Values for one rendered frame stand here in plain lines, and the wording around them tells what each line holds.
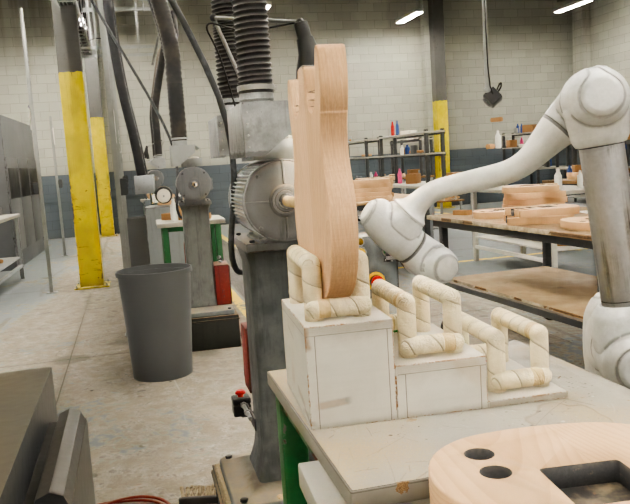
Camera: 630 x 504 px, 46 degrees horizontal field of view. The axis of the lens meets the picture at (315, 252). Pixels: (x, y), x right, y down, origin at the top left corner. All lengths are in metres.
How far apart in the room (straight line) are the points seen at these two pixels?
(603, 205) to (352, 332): 0.81
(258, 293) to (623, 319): 1.16
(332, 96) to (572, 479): 0.63
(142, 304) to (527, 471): 4.12
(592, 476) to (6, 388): 0.85
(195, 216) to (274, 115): 3.77
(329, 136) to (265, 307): 1.35
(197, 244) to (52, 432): 5.55
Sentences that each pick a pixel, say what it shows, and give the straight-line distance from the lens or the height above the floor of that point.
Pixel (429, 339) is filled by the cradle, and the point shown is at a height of 1.05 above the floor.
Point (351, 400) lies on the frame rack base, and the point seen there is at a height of 0.97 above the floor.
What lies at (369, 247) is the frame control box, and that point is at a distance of 2.34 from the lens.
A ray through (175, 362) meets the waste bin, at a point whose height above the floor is 0.11.
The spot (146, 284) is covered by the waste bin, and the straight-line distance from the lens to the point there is 4.86.
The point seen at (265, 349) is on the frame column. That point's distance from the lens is 2.49.
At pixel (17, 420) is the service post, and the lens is 0.17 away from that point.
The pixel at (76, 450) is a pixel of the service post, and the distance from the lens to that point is 0.17.
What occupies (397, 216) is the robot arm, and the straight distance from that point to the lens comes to 1.92.
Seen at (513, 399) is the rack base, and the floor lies 0.94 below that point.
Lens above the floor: 1.37
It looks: 7 degrees down
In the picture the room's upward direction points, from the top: 4 degrees counter-clockwise
